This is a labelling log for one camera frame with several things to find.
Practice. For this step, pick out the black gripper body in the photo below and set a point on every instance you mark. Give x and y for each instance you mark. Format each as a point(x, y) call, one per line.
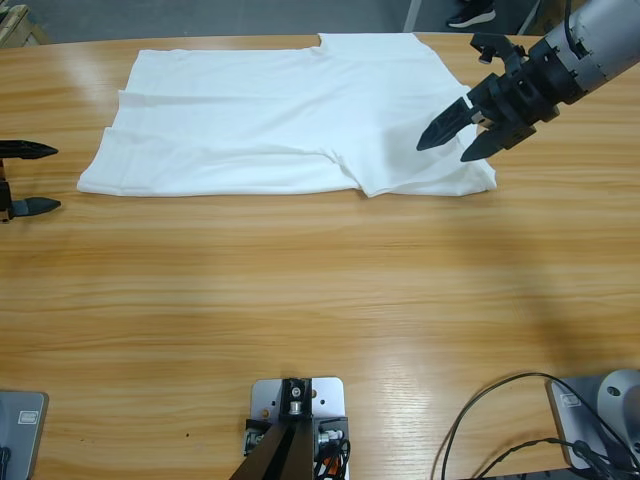
point(4, 200)
point(530, 90)

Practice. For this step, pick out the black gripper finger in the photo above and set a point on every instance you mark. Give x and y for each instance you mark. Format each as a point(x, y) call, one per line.
point(485, 146)
point(25, 150)
point(35, 206)
point(445, 127)

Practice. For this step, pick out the white t-shirt with black logo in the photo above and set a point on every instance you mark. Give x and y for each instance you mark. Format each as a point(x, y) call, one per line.
point(250, 125)

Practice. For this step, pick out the brown cardboard box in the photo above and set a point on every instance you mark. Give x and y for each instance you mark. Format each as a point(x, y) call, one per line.
point(545, 15)

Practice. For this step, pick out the black sneaker with white sole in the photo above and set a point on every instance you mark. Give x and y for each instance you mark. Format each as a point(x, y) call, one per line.
point(470, 17)

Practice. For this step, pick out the white metal pole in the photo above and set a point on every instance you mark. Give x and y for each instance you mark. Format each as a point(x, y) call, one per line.
point(411, 15)

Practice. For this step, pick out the wooden pallet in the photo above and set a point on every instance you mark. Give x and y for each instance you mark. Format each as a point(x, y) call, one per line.
point(20, 30)

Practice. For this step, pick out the black clamp with silver knob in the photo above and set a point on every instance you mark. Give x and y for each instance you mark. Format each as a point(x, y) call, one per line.
point(330, 435)
point(256, 440)

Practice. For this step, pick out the black gripper side bracket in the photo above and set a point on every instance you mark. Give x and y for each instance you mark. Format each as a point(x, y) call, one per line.
point(500, 44)

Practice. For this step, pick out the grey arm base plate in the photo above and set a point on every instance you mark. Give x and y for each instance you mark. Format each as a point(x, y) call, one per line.
point(562, 425)
point(25, 450)

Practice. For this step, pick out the white mount block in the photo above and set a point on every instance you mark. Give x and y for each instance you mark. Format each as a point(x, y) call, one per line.
point(330, 395)

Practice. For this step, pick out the dark camera post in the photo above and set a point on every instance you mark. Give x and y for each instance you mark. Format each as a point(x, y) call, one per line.
point(285, 460)

